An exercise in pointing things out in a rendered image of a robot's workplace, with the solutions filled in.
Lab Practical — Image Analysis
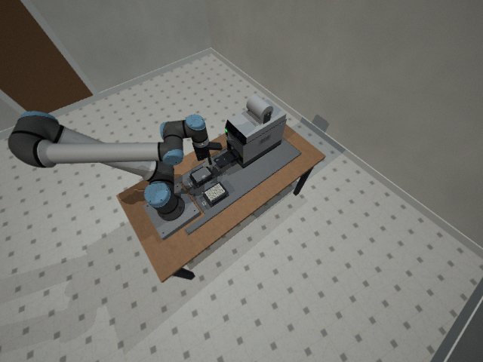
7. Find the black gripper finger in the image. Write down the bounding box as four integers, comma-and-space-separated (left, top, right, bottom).
202, 155, 213, 170

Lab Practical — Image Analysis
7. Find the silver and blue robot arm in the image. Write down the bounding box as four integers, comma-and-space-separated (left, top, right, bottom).
8, 111, 223, 221

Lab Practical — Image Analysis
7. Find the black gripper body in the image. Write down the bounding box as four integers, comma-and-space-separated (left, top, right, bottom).
192, 143, 211, 161

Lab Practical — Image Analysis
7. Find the grey cylinder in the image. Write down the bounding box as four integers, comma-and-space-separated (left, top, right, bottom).
246, 94, 273, 121

